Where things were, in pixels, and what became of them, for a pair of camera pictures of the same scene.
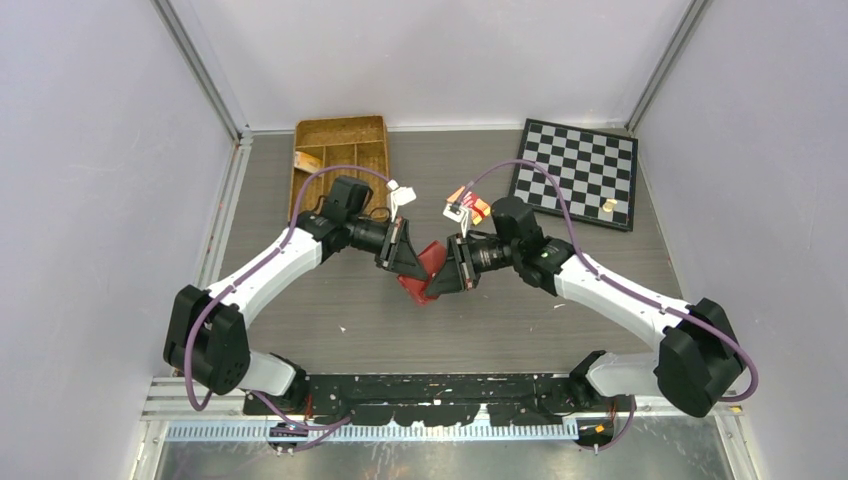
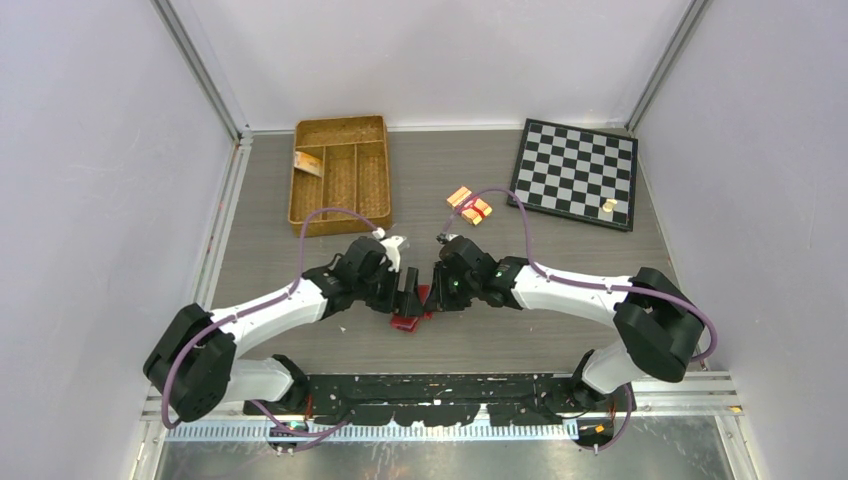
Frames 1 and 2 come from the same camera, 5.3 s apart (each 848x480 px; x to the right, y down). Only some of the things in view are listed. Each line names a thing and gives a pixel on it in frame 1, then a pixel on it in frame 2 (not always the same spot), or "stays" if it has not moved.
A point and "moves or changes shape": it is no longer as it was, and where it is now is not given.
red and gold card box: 478,208 stays
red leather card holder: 431,258 moves or changes shape
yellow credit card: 306,162 stays
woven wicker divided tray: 339,141 stays
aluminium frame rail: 224,205 stays
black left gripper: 406,262 to 405,302
